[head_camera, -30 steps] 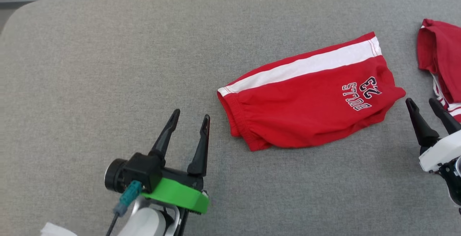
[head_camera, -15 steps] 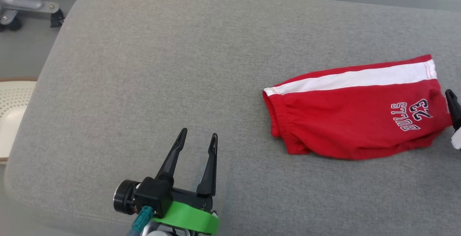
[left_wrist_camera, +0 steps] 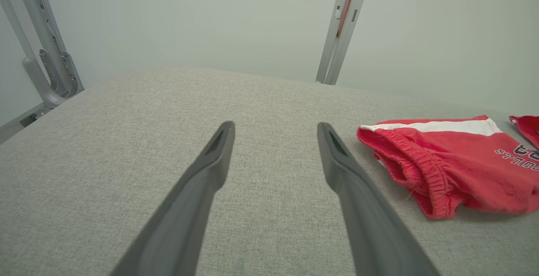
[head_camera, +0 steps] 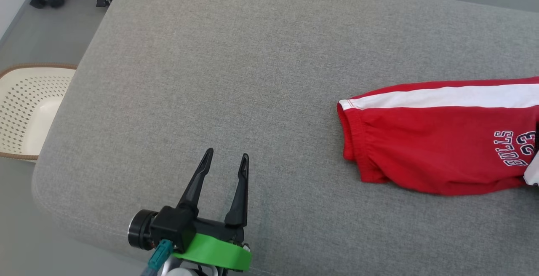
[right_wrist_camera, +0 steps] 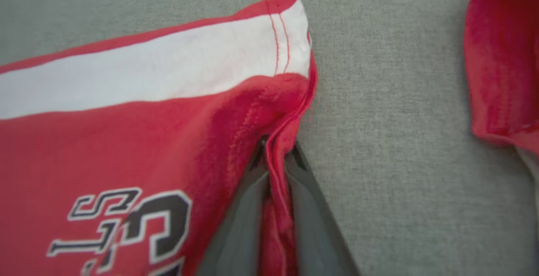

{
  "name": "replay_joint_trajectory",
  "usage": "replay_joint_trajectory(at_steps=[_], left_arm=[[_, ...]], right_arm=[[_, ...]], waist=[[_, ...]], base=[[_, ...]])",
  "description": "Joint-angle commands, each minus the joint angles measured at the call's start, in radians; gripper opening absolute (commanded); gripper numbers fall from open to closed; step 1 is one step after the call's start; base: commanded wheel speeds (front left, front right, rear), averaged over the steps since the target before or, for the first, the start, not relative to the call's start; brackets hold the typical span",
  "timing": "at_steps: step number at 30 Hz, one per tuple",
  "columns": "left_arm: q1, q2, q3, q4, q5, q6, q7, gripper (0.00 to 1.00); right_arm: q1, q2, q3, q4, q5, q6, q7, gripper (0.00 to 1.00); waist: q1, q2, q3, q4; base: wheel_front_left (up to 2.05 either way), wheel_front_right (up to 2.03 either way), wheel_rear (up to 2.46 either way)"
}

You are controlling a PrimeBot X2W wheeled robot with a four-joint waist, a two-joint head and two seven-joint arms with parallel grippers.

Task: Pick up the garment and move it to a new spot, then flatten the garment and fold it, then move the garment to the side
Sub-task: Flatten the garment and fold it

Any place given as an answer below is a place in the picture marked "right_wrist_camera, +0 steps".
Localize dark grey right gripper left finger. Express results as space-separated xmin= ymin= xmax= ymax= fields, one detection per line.
xmin=196 ymin=135 xmax=270 ymax=276

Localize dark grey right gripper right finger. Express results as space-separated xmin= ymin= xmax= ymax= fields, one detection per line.
xmin=286 ymin=139 xmax=361 ymax=276

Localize red shorts with white stripe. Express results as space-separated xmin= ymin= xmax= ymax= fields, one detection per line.
xmin=0 ymin=0 xmax=319 ymax=276

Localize red white-sleeved jersey shirt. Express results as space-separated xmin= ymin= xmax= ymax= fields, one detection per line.
xmin=463 ymin=0 xmax=539 ymax=211

